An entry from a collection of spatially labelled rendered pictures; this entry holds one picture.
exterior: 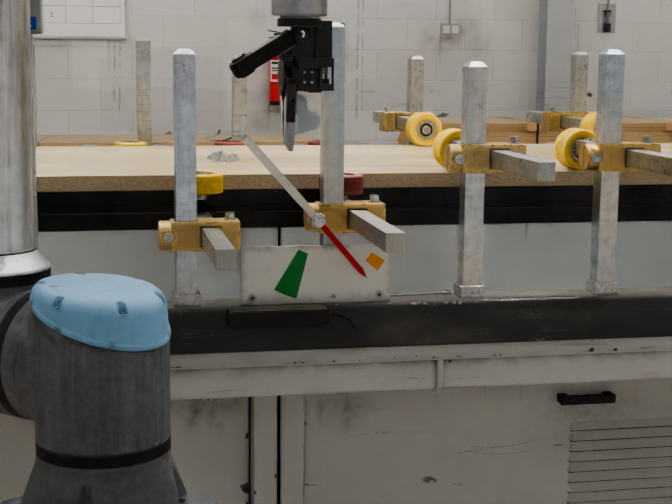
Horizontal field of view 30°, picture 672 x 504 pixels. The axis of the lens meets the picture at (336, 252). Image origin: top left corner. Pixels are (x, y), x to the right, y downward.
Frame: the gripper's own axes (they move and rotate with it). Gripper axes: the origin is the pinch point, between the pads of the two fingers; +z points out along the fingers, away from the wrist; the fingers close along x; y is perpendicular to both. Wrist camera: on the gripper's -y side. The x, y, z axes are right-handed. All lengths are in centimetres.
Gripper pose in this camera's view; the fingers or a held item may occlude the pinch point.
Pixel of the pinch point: (286, 143)
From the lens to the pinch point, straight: 205.1
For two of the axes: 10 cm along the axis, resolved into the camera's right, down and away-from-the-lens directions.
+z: -0.1, 9.9, 1.6
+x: -1.9, -1.6, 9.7
